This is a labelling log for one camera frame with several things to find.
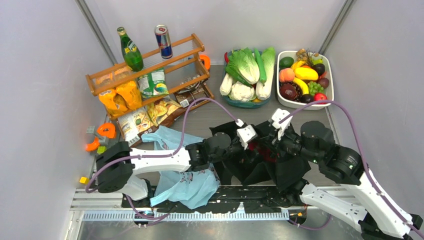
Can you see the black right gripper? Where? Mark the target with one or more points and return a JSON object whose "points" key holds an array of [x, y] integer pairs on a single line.
{"points": [[288, 131]]}

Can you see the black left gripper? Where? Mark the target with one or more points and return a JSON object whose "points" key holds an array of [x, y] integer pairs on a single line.
{"points": [[242, 154]]}

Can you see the black tote bag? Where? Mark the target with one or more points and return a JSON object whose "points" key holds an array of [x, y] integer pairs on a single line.
{"points": [[250, 169]]}

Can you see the light blue plastic bag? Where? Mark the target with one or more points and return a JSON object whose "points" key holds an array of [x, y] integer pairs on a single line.
{"points": [[192, 188]]}

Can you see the brown snack packet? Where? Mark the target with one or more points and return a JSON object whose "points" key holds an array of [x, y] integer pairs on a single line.
{"points": [[192, 92]]}

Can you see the green lettuce leaf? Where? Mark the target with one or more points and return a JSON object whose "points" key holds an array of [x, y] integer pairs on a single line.
{"points": [[243, 62]]}

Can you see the red chili pepper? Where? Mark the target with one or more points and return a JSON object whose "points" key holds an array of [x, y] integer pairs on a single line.
{"points": [[226, 58]]}

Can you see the pink red snack packet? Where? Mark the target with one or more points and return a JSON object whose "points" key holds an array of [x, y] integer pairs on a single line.
{"points": [[263, 151]]}

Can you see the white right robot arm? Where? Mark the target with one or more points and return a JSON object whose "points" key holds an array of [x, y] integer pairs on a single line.
{"points": [[374, 213]]}

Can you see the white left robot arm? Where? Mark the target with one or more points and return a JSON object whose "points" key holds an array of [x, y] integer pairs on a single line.
{"points": [[117, 169]]}

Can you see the white fruit basket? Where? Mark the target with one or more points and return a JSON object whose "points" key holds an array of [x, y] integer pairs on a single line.
{"points": [[306, 59]]}

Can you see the dark plum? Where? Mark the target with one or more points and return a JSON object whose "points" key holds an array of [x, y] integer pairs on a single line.
{"points": [[306, 98]]}

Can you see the red apple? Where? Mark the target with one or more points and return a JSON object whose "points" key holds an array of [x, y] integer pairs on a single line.
{"points": [[320, 98]]}

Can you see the teal vegetable basket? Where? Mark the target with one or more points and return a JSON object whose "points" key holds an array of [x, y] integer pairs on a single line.
{"points": [[254, 104]]}

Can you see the green grapes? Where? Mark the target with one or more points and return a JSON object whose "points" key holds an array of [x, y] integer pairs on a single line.
{"points": [[315, 88]]}

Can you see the yellow banana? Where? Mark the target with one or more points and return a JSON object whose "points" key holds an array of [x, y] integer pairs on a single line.
{"points": [[303, 86]]}

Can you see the white cauliflower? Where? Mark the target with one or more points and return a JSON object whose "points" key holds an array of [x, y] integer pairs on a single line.
{"points": [[242, 93]]}

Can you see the barbecue chips bag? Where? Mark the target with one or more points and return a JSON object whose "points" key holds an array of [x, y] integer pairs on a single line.
{"points": [[164, 112]]}

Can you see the yellow mango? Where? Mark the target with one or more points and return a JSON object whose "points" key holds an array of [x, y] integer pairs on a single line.
{"points": [[305, 73]]}

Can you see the napa cabbage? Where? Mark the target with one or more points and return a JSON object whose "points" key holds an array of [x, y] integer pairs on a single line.
{"points": [[263, 88]]}

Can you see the peach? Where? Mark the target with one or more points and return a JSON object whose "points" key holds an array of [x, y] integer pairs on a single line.
{"points": [[286, 75]]}

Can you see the green avocado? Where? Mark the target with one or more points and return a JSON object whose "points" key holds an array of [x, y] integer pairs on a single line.
{"points": [[286, 62]]}

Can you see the wooden shelf rack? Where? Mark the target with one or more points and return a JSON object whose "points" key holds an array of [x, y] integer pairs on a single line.
{"points": [[182, 70]]}

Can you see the white brown snack bag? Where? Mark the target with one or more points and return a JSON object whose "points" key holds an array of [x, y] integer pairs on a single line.
{"points": [[134, 124]]}

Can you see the green white snack bag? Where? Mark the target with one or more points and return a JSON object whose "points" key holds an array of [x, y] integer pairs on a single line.
{"points": [[153, 84]]}

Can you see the orange snack bag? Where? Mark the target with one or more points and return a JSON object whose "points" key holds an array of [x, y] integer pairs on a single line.
{"points": [[121, 99]]}

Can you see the orange toy arch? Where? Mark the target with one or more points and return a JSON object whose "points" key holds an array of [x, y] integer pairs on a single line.
{"points": [[107, 130]]}

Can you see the green glass bottle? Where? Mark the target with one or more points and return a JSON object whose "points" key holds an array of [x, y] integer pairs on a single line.
{"points": [[130, 52]]}

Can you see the blue red drink can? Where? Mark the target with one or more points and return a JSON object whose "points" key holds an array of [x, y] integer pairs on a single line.
{"points": [[163, 40]]}

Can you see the yellow toy block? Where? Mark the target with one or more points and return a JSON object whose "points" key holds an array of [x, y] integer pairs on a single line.
{"points": [[84, 180]]}

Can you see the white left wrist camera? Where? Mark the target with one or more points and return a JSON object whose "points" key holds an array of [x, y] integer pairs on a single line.
{"points": [[246, 135]]}

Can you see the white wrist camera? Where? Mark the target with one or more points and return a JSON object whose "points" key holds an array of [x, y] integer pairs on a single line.
{"points": [[280, 120], [246, 135]]}

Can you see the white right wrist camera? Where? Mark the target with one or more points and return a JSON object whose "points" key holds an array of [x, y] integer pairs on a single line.
{"points": [[280, 120]]}

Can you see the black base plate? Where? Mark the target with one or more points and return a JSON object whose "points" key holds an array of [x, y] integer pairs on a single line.
{"points": [[228, 198]]}

